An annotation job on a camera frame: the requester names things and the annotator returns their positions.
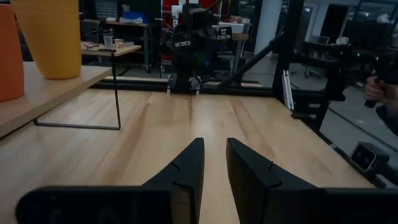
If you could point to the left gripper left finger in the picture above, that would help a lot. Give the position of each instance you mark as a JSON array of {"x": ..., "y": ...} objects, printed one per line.
[{"x": 149, "y": 205}]

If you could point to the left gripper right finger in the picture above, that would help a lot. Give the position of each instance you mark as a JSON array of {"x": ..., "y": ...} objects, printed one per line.
[{"x": 280, "y": 205}]

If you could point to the yellow plastic cup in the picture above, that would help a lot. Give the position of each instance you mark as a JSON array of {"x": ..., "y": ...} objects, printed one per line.
[{"x": 53, "y": 37}]

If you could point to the orange plastic cup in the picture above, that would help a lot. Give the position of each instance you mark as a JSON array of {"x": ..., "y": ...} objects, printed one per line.
[{"x": 9, "y": 56}]

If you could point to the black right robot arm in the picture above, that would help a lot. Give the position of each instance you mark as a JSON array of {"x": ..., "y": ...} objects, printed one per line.
[{"x": 183, "y": 68}]

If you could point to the white pillar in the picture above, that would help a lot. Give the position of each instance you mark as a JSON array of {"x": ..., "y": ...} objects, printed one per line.
[{"x": 267, "y": 25}]

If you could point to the blue bin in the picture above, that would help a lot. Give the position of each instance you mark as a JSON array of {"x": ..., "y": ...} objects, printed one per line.
[{"x": 135, "y": 17}]

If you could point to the wooden background desk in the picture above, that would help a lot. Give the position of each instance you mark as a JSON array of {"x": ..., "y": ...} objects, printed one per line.
[{"x": 124, "y": 50}]

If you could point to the small pink cup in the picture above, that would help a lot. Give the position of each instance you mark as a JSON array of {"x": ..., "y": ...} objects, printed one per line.
[{"x": 118, "y": 43}]

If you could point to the white aluminium strips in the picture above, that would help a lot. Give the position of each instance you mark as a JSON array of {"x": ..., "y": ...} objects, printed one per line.
[{"x": 288, "y": 90}]

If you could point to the clear plastic cup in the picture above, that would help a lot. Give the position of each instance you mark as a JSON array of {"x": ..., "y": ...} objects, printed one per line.
[{"x": 108, "y": 41}]

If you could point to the black monitor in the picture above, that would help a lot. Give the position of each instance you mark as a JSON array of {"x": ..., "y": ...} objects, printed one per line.
[{"x": 334, "y": 23}]

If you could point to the person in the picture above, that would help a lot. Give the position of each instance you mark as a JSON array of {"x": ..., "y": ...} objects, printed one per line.
[{"x": 388, "y": 118}]

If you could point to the person's hand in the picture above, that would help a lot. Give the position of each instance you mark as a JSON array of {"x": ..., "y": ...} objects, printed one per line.
[{"x": 376, "y": 91}]

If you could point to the black table-level camera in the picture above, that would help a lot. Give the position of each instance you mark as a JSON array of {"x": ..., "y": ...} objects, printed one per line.
[{"x": 368, "y": 157}]

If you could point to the wooden shelf with black frame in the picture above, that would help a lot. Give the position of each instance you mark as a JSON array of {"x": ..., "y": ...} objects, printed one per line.
[{"x": 46, "y": 90}]

